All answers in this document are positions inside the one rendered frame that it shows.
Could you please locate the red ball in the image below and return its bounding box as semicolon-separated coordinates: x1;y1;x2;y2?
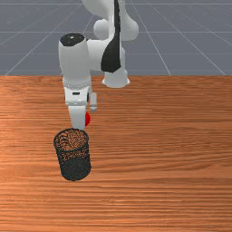
85;111;92;128

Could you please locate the dark mesh basket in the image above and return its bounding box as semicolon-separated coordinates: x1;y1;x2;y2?
53;128;92;182

